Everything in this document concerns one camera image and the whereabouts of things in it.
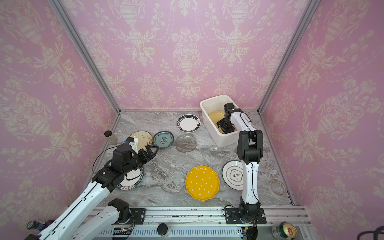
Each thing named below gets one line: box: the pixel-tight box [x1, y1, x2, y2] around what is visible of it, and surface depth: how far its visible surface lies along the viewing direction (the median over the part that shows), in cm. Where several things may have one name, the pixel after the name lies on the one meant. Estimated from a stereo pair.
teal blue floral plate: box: [153, 130, 175, 149], surface depth 105 cm
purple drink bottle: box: [26, 219, 55, 231], surface depth 57 cm
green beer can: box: [272, 221, 298, 240], surface depth 64 cm
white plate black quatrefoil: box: [222, 160, 244, 191], surface depth 89 cm
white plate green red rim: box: [176, 114, 201, 133], surface depth 115 cm
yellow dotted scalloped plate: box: [185, 165, 221, 202], surface depth 85 cm
